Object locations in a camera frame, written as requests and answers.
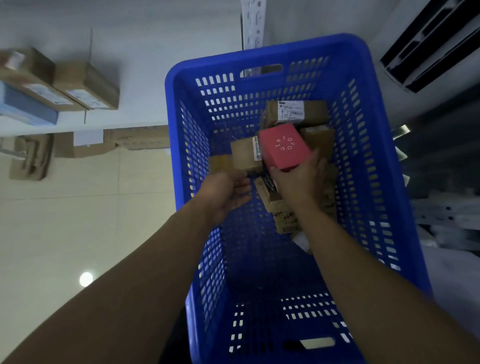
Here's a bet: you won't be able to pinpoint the person's left hand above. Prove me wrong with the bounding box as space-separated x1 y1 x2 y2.
194 170 253 226

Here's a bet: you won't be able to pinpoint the person's right hand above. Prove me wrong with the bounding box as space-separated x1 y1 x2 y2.
269 148 329 211

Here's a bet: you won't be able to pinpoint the small red box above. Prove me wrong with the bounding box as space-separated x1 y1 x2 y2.
258 123 314 172

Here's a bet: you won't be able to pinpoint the pile of parcels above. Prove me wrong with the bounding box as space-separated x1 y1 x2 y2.
208 99 338 254

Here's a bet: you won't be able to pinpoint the blue plastic crate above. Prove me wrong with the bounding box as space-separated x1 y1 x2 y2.
164 32 434 364

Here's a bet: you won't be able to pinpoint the white metal shelf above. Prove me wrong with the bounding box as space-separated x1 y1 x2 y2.
0 0 267 136
408 191 480 256

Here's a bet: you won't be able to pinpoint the brown parcel marked 1-3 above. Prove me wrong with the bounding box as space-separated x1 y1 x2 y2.
52 61 120 111

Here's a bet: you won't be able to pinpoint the light blue box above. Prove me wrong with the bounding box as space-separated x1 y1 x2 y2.
0 80 60 127

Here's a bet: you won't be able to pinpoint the bottom-shelf brown parcels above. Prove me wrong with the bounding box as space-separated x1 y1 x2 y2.
0 46 87 112

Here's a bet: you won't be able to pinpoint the person's right forearm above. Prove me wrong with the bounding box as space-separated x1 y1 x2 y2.
296 202 480 364

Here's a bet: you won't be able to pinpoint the person's left forearm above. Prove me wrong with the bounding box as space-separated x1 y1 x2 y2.
1 202 222 364

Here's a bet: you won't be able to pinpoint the person's left leg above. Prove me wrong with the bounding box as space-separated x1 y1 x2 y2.
159 307 196 364

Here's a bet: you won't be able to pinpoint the torn brown cardboard sheet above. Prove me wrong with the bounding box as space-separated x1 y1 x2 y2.
53 131 117 158

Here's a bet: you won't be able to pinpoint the folded cardboard pad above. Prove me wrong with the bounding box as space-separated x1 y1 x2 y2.
9 134 53 182

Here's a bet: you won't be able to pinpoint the shiny gold metal piece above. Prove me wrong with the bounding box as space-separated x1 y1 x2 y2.
391 125 412 187

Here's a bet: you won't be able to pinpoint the white standing air conditioner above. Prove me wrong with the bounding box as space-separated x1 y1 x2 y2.
369 0 480 125

